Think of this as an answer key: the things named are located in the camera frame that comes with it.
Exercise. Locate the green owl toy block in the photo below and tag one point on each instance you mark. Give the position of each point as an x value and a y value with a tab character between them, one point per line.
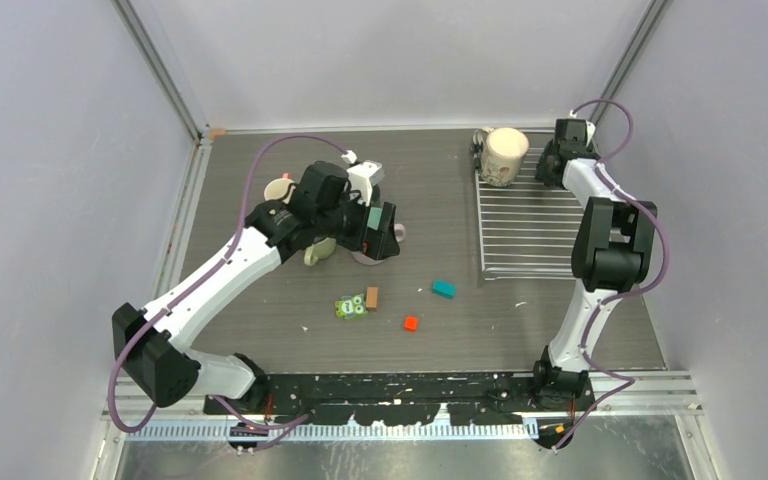
349	307

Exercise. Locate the pale green small mug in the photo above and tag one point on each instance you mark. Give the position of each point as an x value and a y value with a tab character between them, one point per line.
374	218

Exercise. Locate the black base bar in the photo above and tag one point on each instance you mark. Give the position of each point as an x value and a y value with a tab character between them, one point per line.
403	399

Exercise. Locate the white wire dish rack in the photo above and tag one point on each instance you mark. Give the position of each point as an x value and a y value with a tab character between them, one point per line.
526	231

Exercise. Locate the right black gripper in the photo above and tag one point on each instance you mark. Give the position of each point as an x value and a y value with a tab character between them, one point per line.
542	174

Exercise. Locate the teal block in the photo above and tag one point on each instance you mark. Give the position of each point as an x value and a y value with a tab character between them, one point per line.
444	289

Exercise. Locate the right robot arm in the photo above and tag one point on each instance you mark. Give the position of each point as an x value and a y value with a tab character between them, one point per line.
611	254

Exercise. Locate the red cube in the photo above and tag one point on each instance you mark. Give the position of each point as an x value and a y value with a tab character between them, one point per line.
411	323

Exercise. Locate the tan wooden block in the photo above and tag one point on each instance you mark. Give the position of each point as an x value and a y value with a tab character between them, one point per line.
372	298

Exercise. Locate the light green cream mug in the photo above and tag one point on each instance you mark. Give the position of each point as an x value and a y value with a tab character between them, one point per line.
318	251

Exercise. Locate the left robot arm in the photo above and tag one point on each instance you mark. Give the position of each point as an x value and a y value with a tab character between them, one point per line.
154	342

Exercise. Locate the lilac pink mug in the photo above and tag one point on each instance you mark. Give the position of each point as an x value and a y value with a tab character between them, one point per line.
383	247

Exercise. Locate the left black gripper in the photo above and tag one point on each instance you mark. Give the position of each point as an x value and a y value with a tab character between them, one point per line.
376	243

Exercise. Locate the cream floral mug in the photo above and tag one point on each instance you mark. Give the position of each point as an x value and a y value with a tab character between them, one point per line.
501	152

